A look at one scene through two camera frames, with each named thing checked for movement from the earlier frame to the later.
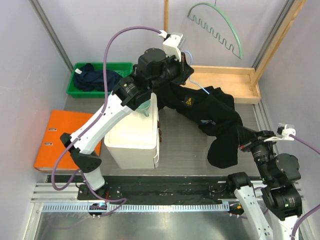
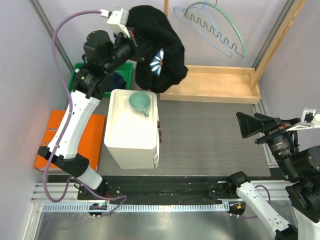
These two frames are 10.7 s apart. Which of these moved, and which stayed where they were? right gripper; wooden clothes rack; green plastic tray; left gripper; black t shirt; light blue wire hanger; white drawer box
Moved: left gripper; light blue wire hanger; black t shirt; right gripper
Stayed: wooden clothes rack; white drawer box; green plastic tray
